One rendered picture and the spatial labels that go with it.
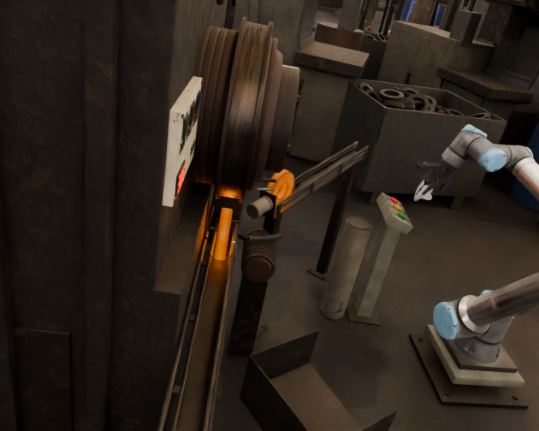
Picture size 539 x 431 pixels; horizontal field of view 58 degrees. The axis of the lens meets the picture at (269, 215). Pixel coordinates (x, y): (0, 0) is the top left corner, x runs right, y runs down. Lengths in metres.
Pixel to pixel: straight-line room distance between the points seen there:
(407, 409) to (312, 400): 1.00
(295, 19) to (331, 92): 0.62
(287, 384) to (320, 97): 3.04
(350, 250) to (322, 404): 1.10
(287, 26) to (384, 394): 2.79
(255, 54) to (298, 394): 0.79
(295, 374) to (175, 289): 0.41
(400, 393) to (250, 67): 1.55
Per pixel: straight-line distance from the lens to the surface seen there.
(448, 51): 5.14
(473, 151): 2.03
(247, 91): 1.09
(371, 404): 2.12
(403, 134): 3.52
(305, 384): 1.24
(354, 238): 2.17
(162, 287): 1.01
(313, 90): 3.99
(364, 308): 2.47
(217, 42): 1.19
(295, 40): 3.96
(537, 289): 1.83
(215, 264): 1.46
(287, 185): 1.89
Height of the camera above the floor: 1.49
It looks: 28 degrees down
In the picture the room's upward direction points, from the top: 12 degrees clockwise
